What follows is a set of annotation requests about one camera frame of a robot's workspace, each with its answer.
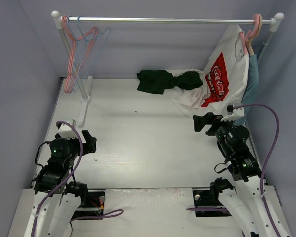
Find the pink wire hangers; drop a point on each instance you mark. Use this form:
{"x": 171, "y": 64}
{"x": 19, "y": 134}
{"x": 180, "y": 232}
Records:
{"x": 72, "y": 56}

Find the teal t-shirt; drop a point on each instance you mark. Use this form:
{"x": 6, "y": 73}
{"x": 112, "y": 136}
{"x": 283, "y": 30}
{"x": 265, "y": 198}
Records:
{"x": 252, "y": 82}

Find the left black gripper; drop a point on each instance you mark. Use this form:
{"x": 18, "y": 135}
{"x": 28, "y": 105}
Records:
{"x": 86, "y": 142}

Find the green and white t-shirt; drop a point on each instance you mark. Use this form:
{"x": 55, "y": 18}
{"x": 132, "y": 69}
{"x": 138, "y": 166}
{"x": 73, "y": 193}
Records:
{"x": 189, "y": 87}

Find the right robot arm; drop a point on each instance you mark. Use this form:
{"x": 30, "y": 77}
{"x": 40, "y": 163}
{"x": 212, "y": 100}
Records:
{"x": 246, "y": 199}

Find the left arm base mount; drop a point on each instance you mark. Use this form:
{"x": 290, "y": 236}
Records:
{"x": 93, "y": 206}

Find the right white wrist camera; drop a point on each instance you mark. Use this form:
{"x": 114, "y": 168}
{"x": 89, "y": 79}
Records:
{"x": 235, "y": 111}

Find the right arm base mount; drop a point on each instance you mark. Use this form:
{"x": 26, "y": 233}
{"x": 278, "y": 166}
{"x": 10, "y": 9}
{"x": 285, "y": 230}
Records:
{"x": 205, "y": 200}

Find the white Coca-Cola t-shirt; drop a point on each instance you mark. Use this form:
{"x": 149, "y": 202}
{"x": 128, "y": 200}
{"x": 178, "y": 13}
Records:
{"x": 226, "y": 73}

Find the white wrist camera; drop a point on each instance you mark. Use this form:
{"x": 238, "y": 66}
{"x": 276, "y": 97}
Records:
{"x": 235, "y": 111}
{"x": 66, "y": 132}

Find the beige wooden hanger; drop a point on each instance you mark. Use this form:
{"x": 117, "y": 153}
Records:
{"x": 254, "y": 37}

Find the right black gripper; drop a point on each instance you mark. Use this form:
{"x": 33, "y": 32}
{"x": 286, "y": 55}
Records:
{"x": 210, "y": 124}

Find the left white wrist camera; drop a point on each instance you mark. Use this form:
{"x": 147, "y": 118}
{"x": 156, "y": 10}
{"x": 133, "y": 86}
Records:
{"x": 66, "y": 132}

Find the white clothes rack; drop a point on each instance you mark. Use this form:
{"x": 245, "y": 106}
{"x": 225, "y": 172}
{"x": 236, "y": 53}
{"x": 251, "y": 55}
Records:
{"x": 273, "y": 24}

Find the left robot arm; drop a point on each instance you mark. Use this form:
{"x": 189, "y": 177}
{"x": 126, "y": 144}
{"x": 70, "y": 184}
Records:
{"x": 55, "y": 197}

